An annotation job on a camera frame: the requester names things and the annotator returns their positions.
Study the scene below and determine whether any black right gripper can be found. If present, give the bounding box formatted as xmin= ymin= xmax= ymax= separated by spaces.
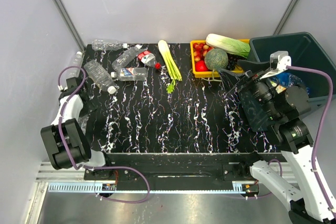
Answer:
xmin=216 ymin=59 xmax=281 ymax=120

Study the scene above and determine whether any blue label crushed bottle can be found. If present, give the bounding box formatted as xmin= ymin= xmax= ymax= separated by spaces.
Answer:
xmin=269 ymin=72 xmax=310 ymax=94

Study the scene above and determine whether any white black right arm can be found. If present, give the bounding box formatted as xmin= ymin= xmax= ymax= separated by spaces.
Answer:
xmin=230 ymin=56 xmax=335 ymax=223

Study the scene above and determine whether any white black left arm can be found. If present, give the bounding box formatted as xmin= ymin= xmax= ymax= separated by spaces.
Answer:
xmin=40 ymin=77 xmax=114 ymax=179

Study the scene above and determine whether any dark green plastic bin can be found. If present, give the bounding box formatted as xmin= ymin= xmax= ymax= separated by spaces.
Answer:
xmin=247 ymin=32 xmax=335 ymax=119

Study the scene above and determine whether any yellow plastic tray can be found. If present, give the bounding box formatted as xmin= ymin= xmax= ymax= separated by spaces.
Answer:
xmin=190 ymin=39 xmax=250 ymax=78

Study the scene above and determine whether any clear ribbed bottle white cap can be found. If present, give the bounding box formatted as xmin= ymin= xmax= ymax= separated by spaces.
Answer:
xmin=84 ymin=60 xmax=117 ymax=94

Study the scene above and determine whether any napa cabbage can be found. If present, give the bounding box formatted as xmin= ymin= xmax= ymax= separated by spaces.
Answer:
xmin=205 ymin=34 xmax=250 ymax=58

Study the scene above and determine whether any green netted melon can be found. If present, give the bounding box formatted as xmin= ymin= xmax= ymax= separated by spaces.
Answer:
xmin=204 ymin=48 xmax=228 ymax=70

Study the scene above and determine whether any red apple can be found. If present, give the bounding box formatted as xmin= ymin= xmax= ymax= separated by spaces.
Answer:
xmin=195 ymin=60 xmax=209 ymax=72

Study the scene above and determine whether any clear bottle back row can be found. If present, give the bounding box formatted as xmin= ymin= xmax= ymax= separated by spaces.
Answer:
xmin=91 ymin=39 xmax=128 ymax=51

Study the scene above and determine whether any clear bottle blue red label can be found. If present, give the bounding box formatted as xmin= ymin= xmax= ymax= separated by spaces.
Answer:
xmin=111 ymin=68 xmax=148 ymax=81

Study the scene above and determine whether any clear crushed bottle middle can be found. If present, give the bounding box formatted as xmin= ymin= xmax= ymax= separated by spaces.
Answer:
xmin=112 ymin=45 xmax=142 ymax=71

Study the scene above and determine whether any celery stalk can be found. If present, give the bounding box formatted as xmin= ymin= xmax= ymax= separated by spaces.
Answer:
xmin=158 ymin=40 xmax=182 ymax=94

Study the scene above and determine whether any red label crushed bottle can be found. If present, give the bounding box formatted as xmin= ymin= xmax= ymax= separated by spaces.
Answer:
xmin=138 ymin=50 xmax=161 ymax=70

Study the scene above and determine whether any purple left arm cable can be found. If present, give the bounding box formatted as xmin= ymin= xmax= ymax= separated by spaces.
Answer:
xmin=57 ymin=66 xmax=94 ymax=170

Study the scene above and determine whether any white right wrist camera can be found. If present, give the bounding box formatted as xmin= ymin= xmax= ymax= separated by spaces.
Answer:
xmin=261 ymin=51 xmax=291 ymax=79

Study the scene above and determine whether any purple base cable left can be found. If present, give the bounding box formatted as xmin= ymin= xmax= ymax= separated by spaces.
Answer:
xmin=83 ymin=165 xmax=151 ymax=204

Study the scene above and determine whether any aluminium front rail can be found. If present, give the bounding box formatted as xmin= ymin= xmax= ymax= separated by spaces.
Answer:
xmin=35 ymin=162 xmax=302 ymax=195

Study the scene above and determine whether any aluminium frame post left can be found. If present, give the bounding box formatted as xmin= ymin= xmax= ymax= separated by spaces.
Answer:
xmin=53 ymin=0 xmax=86 ymax=51

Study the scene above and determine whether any aluminium frame post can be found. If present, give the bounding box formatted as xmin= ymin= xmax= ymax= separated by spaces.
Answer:
xmin=273 ymin=0 xmax=300 ymax=35
xmin=53 ymin=0 xmax=86 ymax=51

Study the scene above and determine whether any aluminium frame post right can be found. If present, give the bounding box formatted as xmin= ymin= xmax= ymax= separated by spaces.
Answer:
xmin=273 ymin=0 xmax=300 ymax=35

